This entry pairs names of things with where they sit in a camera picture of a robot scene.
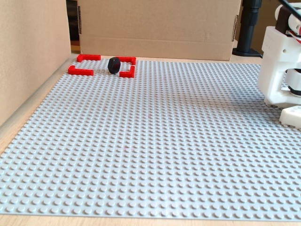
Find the black stand pole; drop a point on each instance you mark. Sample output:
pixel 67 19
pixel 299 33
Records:
pixel 250 28

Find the dark hexagonal Lego piece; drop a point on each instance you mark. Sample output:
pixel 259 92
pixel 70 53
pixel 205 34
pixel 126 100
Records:
pixel 114 66

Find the wide cardboard box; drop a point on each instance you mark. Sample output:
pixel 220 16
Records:
pixel 152 28

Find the grey studded Lego baseplate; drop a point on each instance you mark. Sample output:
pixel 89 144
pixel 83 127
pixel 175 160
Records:
pixel 141 141

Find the red L-shaped Lego beam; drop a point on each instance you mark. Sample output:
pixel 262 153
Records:
pixel 128 74
pixel 88 57
pixel 81 71
pixel 129 59

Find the tall cardboard panel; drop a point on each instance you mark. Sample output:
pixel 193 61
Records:
pixel 30 58

